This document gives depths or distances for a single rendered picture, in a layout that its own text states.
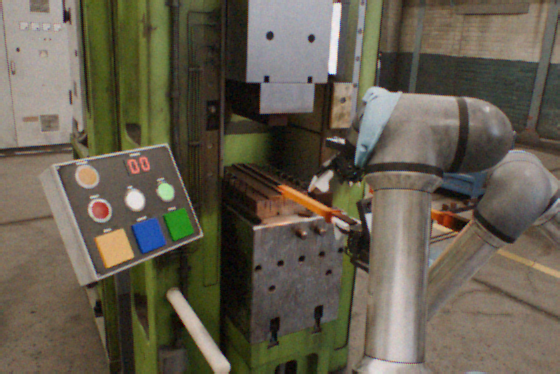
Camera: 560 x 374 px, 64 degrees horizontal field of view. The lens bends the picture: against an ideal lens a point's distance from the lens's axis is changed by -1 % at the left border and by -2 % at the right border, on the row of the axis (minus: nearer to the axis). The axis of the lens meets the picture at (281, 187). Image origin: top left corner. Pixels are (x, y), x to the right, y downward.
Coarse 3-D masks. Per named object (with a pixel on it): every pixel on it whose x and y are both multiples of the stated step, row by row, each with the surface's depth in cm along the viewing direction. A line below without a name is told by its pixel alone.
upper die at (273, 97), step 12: (228, 84) 161; (240, 84) 153; (252, 84) 145; (264, 84) 141; (276, 84) 143; (288, 84) 145; (300, 84) 148; (312, 84) 150; (228, 96) 162; (240, 96) 154; (252, 96) 146; (264, 96) 142; (276, 96) 144; (288, 96) 147; (300, 96) 149; (312, 96) 151; (252, 108) 147; (264, 108) 144; (276, 108) 146; (288, 108) 148; (300, 108) 150; (312, 108) 153
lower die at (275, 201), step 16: (240, 176) 176; (256, 176) 173; (272, 176) 177; (256, 192) 161; (272, 192) 159; (304, 192) 161; (256, 208) 153; (272, 208) 156; (288, 208) 159; (304, 208) 163
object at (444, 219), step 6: (372, 192) 169; (432, 210) 148; (438, 210) 148; (432, 216) 147; (438, 216) 145; (444, 216) 144; (450, 216) 142; (456, 216) 141; (462, 216) 141; (438, 222) 144; (444, 222) 144; (450, 222) 143; (456, 222) 141; (462, 222) 139; (450, 228) 142; (456, 228) 141; (462, 228) 139
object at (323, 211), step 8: (288, 192) 155; (296, 192) 154; (296, 200) 151; (304, 200) 147; (312, 200) 146; (312, 208) 143; (320, 208) 139; (328, 208) 140; (328, 216) 135; (336, 216) 133; (344, 216) 132; (352, 224) 128
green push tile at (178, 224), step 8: (184, 208) 125; (168, 216) 120; (176, 216) 122; (184, 216) 124; (168, 224) 119; (176, 224) 121; (184, 224) 123; (176, 232) 121; (184, 232) 123; (192, 232) 125; (176, 240) 120
